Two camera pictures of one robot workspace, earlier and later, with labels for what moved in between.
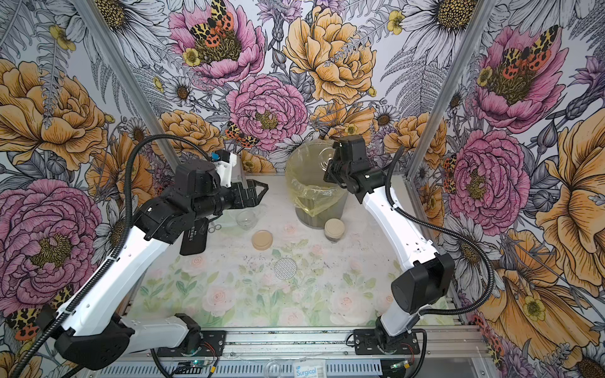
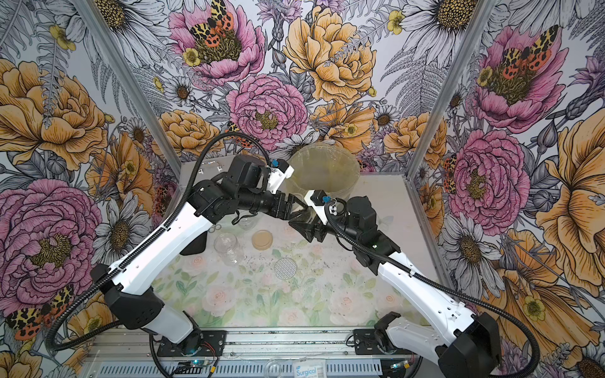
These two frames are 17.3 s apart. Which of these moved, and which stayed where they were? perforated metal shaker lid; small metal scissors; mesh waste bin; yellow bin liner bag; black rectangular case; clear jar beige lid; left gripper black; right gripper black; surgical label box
Moved: right gripper black; left gripper black
Stayed: black rectangular case; small metal scissors; yellow bin liner bag; clear jar beige lid; surgical label box; perforated metal shaker lid; mesh waste bin
